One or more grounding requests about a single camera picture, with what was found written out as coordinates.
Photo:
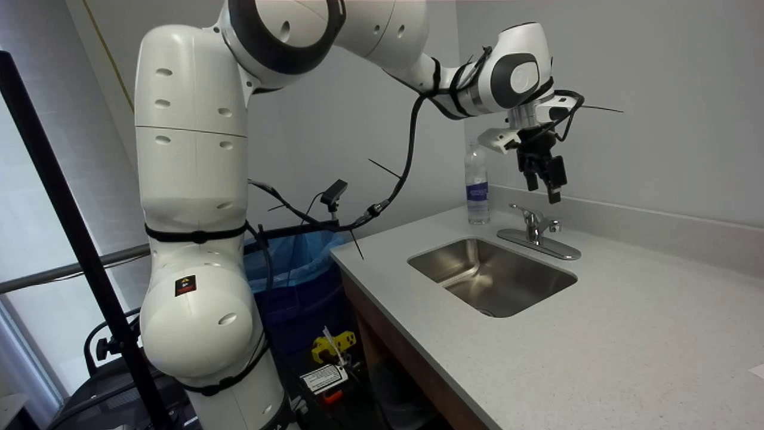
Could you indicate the clear smartwater bottle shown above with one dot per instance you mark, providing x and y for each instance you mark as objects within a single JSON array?
[{"x": 475, "y": 188}]

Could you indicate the chrome tap with nozzle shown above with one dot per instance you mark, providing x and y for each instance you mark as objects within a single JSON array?
[{"x": 534, "y": 236}]

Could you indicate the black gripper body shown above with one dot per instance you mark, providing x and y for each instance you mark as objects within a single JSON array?
[{"x": 539, "y": 163}]

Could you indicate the stainless steel sink basin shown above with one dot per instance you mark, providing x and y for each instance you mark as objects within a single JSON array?
[{"x": 487, "y": 277}]

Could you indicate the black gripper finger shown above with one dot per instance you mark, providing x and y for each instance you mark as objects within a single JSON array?
[{"x": 552, "y": 194}]

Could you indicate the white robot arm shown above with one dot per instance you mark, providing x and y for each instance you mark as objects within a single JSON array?
[{"x": 198, "y": 319}]

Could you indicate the black tripod pole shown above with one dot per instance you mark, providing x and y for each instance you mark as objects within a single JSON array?
[{"x": 77, "y": 236}]

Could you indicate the blue lined trash bin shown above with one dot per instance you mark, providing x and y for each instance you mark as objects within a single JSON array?
[{"x": 300, "y": 295}]

